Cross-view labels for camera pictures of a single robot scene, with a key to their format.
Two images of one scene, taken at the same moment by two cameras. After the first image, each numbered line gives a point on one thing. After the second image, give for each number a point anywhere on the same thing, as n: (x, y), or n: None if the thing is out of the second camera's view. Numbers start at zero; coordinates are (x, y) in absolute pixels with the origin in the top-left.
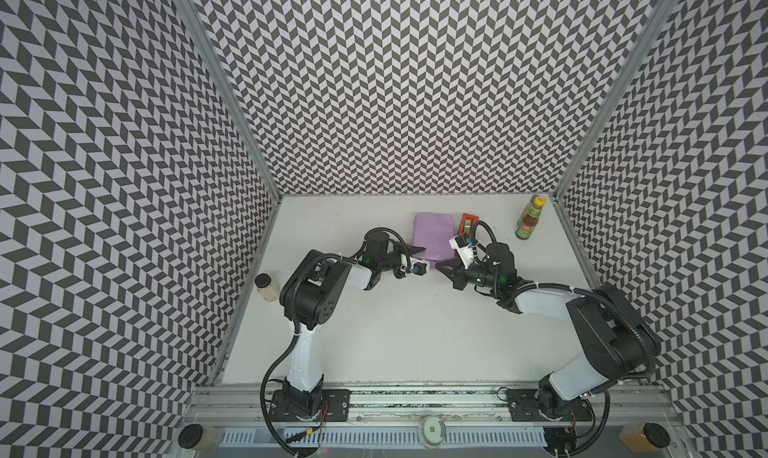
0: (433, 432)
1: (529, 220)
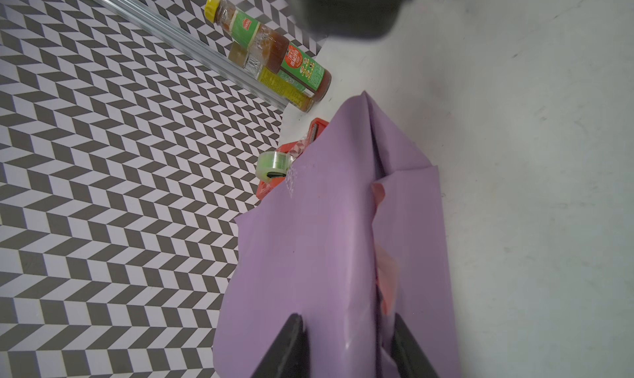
0: None
1: (287, 70)
